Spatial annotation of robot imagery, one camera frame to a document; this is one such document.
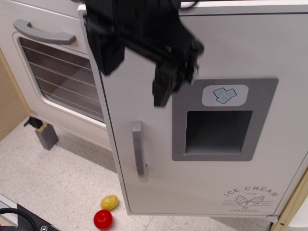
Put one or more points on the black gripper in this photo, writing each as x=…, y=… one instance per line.
x=164, y=40

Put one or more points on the white toy fridge door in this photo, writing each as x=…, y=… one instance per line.
x=242, y=39

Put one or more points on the light wooden right post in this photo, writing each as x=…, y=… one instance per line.
x=295, y=202

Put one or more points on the grey oven door handle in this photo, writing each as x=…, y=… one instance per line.
x=25, y=28

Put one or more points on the grey toy kitchen leg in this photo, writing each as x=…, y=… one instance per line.
x=47, y=137

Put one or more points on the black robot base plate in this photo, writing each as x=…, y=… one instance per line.
x=21, y=219

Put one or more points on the light wooden side panel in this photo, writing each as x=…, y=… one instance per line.
x=13, y=107

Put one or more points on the yellow toy potato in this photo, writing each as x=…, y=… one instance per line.
x=109, y=202

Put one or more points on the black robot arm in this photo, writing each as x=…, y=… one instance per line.
x=100, y=31

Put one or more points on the white toy oven door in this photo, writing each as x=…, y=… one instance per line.
x=58, y=85

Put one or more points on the grey ice dispenser panel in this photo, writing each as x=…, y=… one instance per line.
x=220, y=119

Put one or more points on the black clamp on leg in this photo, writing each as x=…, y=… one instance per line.
x=34, y=122

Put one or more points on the grey fridge door handle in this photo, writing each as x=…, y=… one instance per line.
x=137, y=136

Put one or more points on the red toy tomato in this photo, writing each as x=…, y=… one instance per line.
x=103, y=219

